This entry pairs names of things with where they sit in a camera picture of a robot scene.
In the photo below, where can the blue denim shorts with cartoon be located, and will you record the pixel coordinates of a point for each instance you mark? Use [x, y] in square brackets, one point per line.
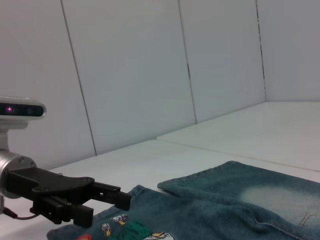
[200, 212]

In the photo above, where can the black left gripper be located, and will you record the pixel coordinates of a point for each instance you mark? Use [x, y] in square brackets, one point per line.
[50, 183]

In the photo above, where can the silver left camera mount bracket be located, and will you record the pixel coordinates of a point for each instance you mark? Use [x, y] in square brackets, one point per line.
[5, 137]

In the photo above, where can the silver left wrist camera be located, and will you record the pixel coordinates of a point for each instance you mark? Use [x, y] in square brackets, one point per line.
[22, 110]

